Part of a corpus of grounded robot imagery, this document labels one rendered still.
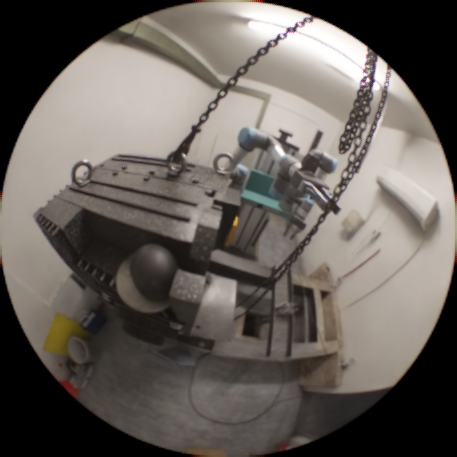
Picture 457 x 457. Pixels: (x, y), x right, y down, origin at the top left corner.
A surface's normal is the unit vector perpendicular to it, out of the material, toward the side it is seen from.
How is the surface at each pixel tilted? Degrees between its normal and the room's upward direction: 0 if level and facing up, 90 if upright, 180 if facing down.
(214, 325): 0
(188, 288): 0
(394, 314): 90
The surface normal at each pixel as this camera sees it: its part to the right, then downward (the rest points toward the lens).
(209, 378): 0.25, -0.71
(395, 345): -0.95, -0.33
